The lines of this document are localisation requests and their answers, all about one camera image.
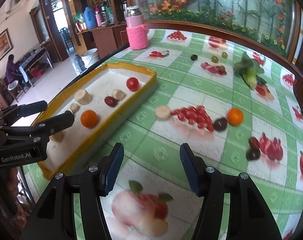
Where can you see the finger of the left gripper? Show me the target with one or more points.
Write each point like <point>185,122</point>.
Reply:
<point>14,138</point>
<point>13,113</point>

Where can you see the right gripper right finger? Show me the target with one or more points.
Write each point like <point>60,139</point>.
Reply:
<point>249,215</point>

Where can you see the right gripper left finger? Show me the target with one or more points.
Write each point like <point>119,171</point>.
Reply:
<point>53,216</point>

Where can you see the dark plum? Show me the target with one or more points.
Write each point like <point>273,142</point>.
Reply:
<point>253,154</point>
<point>220,124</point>
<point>194,57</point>

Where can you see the beige cork piece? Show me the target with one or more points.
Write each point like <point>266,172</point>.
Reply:
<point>74,107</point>

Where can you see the big beige cork block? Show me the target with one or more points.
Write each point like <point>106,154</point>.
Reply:
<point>83,97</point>

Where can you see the red date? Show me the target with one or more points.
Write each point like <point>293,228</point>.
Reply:
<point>254,143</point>
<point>110,101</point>

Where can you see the large orange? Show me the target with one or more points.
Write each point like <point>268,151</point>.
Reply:
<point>235,117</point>

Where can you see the red date front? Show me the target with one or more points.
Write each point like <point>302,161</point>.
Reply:
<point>110,101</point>

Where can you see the small beige cork chunk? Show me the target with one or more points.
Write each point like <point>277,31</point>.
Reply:
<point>118,94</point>

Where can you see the red cherry tomato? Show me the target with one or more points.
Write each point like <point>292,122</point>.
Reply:
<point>132,84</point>

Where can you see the small beige cork cylinder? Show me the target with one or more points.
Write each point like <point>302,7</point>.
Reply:
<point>162,113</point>

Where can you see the large beige cork cylinder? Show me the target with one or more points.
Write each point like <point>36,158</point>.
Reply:
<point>57,137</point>

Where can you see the person in purple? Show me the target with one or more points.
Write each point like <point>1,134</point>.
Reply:
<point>12,71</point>

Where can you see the yellow-rimmed foam tray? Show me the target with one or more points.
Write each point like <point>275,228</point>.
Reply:
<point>80,143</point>

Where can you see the white bucket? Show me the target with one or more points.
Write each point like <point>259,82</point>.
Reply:
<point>90,57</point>

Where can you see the wooden sideboard cabinet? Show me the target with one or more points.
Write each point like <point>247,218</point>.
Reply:
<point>106,39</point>

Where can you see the blue water jug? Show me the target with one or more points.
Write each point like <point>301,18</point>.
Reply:
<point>90,18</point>

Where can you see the pink bottle on cabinet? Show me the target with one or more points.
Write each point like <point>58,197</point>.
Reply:
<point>98,16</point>

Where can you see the green bok choy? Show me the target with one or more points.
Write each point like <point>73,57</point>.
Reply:
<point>249,68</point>

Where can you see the brownish grape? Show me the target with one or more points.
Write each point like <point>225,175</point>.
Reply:
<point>221,69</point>

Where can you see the pink knitted thermos jar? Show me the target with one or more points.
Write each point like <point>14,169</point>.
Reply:
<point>137,32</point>

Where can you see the green grape left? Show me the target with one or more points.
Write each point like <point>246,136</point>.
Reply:
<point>214,59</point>

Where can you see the green grape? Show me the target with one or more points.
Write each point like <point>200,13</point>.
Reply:
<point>224,55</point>
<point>214,59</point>

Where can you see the green grape far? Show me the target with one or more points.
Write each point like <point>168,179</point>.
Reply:
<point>224,55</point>

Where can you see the framed wall painting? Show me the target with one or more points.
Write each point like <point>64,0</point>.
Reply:
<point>5,43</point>

